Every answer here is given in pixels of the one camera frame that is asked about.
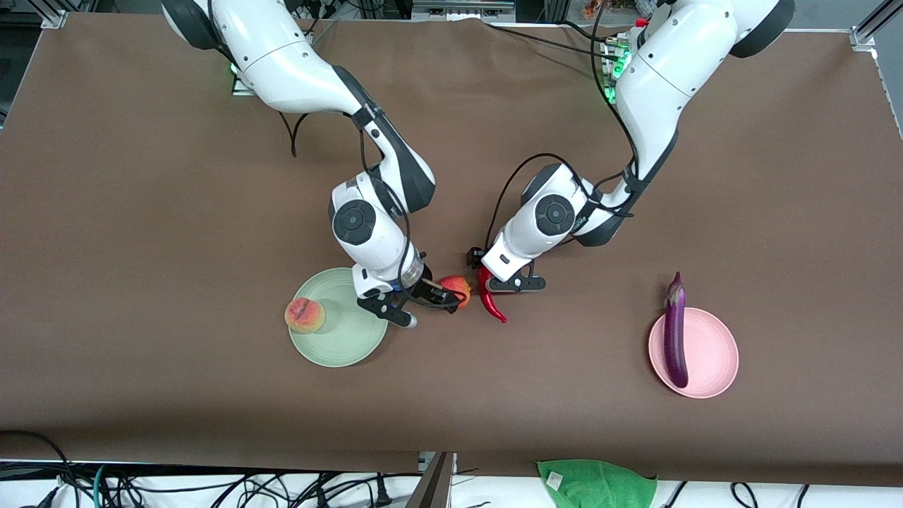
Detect aluminium profile post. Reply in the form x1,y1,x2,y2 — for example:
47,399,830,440
406,452,456,508

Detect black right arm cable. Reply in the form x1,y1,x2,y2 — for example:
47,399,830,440
277,109,456,313

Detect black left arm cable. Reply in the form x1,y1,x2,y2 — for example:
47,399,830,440
485,0,639,249

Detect red chili pepper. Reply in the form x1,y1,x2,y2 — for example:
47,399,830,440
478,267,509,324

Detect aluminium frame corner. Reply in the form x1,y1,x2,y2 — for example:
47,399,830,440
849,0,903,52

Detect black looped floor cable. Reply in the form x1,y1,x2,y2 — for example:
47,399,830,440
0,430,80,508

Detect light green round plate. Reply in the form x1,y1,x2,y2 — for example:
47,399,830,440
289,267,391,368

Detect red pomegranate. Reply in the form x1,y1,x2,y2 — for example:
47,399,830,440
441,275,472,310

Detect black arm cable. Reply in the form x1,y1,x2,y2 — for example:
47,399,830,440
277,109,456,313
485,0,639,249

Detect green cloth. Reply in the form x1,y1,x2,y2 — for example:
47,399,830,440
536,459,658,508

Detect peach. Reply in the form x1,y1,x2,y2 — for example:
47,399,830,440
284,298,327,334

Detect black cable on table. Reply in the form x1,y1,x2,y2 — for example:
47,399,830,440
483,20,625,64

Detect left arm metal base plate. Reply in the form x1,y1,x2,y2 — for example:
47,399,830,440
601,39,623,107

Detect grey metal box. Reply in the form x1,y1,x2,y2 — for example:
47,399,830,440
411,0,516,21

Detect pink round plate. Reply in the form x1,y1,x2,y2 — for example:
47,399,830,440
648,307,739,399

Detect purple eggplant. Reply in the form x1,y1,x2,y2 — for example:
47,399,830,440
663,272,689,389

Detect brown table cover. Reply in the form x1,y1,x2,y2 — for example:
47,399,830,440
0,13,903,488

